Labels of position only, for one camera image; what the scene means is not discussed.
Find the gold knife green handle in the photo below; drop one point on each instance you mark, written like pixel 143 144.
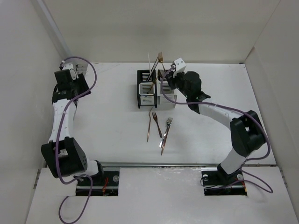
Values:
pixel 151 87

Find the black slotted utensil container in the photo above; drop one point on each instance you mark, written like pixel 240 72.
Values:
pixel 143 86

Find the copper knife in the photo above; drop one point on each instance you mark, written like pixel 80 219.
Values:
pixel 148 132

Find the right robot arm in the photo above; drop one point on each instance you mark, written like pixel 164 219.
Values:
pixel 247 133

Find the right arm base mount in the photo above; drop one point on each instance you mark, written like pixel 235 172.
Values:
pixel 215 186

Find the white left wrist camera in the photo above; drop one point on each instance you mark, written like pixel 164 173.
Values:
pixel 68 66

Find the copper spoon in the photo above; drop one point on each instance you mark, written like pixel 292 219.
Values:
pixel 160 74

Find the aluminium rail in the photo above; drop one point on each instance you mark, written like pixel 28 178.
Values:
pixel 154 166

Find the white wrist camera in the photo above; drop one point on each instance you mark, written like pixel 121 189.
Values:
pixel 178 66
pixel 68 66

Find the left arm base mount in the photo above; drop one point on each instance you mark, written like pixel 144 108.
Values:
pixel 106 185

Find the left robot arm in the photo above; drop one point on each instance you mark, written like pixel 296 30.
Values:
pixel 62 153

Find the silver copper fork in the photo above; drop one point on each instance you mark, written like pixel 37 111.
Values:
pixel 168 124

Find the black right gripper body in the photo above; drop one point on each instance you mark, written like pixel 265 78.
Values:
pixel 177 81

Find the gold fork green handle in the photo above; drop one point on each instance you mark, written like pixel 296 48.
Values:
pixel 161 60

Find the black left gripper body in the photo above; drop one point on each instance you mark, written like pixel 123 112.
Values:
pixel 79 85

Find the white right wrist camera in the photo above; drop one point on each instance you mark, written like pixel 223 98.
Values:
pixel 178 66

